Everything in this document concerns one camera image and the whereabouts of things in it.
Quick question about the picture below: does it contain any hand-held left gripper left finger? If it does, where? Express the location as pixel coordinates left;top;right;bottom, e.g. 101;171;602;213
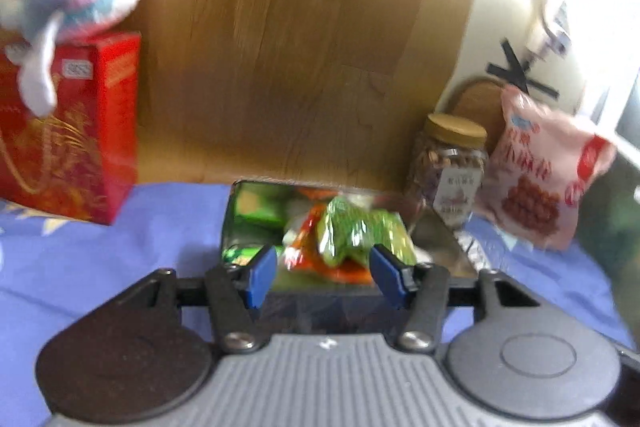
107;244;279;355

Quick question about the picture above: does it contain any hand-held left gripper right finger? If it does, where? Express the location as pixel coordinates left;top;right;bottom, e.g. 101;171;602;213
369;244;542;353

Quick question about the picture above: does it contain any red snack packet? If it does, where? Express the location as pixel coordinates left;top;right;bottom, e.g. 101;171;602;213
282;203;382;284

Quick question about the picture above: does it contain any shiny green snack packet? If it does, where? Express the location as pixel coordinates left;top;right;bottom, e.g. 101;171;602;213
316;196;419;269

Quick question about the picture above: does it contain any dark metal tin box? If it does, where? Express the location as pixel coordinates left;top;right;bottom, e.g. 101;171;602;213
218;179;482;336

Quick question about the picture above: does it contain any green cracker packet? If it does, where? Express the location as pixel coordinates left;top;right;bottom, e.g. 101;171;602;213
232;187;297;229

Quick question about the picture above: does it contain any silver striped foil packet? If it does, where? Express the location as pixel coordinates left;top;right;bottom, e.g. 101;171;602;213
456;229;495;280

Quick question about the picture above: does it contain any nut jar with gold lid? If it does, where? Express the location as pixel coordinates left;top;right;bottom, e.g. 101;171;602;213
406;113;489;229

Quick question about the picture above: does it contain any blue printed bed sheet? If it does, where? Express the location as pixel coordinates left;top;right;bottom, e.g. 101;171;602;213
0;181;637;427

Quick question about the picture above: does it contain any large pink snack bag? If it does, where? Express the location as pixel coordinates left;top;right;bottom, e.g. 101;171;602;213
472;86;619;253

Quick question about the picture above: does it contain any round wooden board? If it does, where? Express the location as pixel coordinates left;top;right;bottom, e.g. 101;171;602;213
439;76;517;135

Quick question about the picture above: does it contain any wooden headboard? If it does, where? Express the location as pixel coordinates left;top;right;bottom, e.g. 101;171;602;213
131;0;482;198

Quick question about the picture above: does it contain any red gift box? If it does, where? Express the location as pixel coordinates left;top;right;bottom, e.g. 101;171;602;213
0;29;143;227

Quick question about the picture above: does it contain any black tape cross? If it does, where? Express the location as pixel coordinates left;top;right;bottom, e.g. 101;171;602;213
487;38;562;100

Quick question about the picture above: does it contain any pale wall decoration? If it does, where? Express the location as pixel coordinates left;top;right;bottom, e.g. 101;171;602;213
520;0;573;60

